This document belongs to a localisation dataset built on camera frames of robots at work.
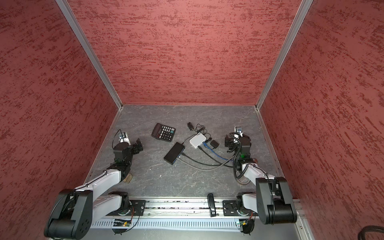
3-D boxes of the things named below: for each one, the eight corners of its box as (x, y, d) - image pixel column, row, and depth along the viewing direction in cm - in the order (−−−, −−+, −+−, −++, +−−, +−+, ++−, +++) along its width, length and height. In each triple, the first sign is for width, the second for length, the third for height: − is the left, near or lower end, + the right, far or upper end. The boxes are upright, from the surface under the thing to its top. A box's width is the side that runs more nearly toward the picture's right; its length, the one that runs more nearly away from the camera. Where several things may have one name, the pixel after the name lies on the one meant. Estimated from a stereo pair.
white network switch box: (195, 149, 97) (195, 148, 96) (188, 142, 101) (188, 140, 99) (207, 140, 102) (207, 138, 101) (199, 133, 106) (199, 131, 104)
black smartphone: (163, 159, 93) (162, 158, 92) (177, 142, 101) (176, 141, 100) (172, 165, 91) (171, 164, 89) (185, 147, 99) (185, 146, 97)
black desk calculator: (150, 136, 104) (149, 133, 102) (157, 125, 111) (157, 122, 108) (170, 142, 101) (170, 140, 99) (176, 131, 108) (176, 128, 105)
